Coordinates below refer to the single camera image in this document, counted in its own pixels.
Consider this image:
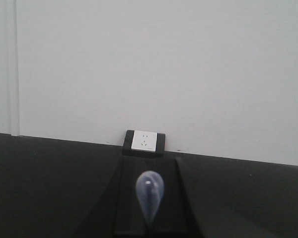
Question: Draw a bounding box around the black socket housing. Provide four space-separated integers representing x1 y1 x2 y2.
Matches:
122 130 165 159

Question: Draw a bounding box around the clear plastic pipette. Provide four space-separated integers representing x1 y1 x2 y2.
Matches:
135 171 165 228

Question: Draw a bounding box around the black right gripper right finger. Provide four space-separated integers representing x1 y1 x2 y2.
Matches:
153 158 285 238

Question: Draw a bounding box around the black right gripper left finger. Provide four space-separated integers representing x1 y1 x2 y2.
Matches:
72 156 148 238

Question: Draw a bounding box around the white wall power socket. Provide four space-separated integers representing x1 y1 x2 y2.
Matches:
131 130 157 152

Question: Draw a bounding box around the white wall trim strip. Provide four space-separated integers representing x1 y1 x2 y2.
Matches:
6 0 20 136

